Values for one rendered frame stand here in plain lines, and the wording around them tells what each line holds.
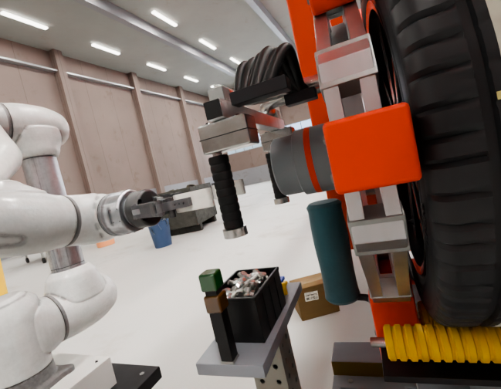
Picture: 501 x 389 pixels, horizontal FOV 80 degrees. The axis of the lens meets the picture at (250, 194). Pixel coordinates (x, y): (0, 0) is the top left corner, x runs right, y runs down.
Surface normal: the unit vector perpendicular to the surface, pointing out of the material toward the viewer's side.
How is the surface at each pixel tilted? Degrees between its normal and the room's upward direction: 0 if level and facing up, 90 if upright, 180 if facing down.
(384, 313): 90
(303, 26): 90
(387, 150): 90
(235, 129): 90
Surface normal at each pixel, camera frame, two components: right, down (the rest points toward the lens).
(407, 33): -0.87, -0.02
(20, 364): 0.72, -0.07
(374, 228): -0.34, 0.15
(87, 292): 0.83, -0.25
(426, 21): -0.40, -0.18
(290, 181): -0.16, 0.66
